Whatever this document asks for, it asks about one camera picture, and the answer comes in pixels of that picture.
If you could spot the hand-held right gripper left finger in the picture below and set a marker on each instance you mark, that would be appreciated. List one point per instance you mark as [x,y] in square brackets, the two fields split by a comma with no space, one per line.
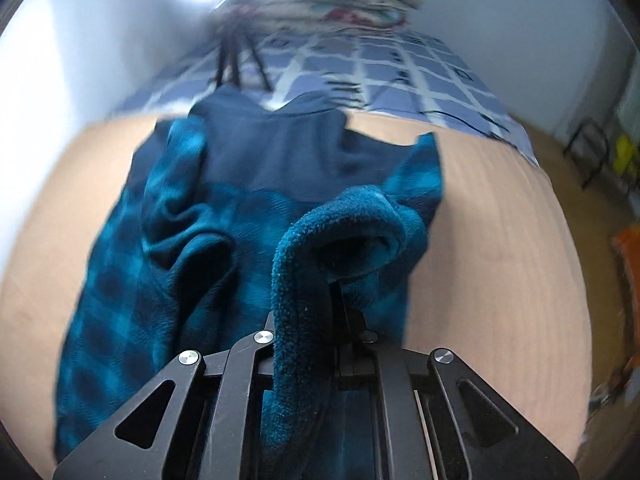
[247,365]

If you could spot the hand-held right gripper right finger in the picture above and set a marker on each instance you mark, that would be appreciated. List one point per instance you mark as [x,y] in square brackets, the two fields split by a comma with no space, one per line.
[346,325]

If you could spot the blue plaid fleece jacket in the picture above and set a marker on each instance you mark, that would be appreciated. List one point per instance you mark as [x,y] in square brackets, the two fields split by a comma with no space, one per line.
[250,160]

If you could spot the tan blanket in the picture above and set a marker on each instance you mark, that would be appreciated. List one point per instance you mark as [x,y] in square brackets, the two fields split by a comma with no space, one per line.
[500,260]

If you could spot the blue checked bed sheet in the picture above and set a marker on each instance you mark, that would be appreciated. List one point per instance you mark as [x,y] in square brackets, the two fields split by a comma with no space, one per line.
[380,65]

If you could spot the orange object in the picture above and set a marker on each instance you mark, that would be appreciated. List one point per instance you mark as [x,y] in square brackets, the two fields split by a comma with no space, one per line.
[630,255]

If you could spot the black metal rack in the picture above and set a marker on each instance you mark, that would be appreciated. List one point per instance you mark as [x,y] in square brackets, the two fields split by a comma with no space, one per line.
[602,157]

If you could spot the yellow object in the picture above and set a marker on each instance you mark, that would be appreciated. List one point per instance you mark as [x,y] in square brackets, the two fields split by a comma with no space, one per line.
[625,152]

